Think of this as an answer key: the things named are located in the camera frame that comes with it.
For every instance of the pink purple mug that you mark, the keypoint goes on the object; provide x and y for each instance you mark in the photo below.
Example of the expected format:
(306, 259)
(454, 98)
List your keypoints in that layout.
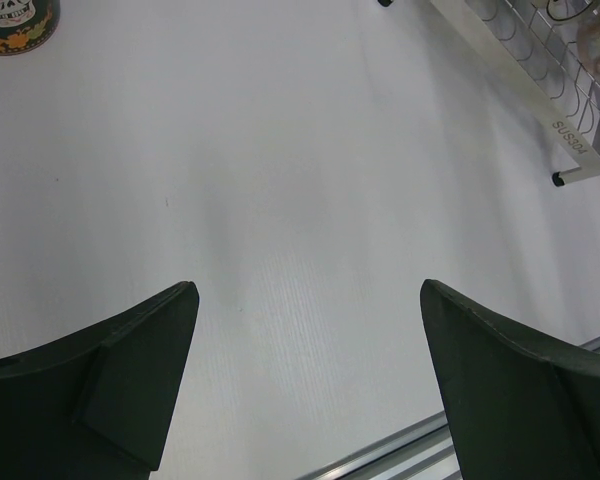
(588, 42)

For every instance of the stainless steel dish rack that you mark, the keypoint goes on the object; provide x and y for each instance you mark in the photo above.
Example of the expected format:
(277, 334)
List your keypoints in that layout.
(537, 60)

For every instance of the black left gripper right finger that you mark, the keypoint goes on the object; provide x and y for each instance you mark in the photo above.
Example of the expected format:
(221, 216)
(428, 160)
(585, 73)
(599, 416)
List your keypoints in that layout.
(520, 404)

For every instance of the green interior floral mug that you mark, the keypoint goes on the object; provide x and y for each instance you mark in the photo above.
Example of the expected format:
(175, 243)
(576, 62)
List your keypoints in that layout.
(564, 11)

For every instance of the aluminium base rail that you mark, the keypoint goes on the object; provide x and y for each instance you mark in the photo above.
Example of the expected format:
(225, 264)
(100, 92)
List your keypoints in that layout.
(423, 450)

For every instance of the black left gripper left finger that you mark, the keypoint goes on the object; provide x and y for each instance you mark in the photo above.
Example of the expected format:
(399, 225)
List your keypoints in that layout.
(98, 403)

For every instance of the red skull mug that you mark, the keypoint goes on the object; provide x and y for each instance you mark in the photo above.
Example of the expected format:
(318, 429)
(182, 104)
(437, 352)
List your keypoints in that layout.
(27, 24)

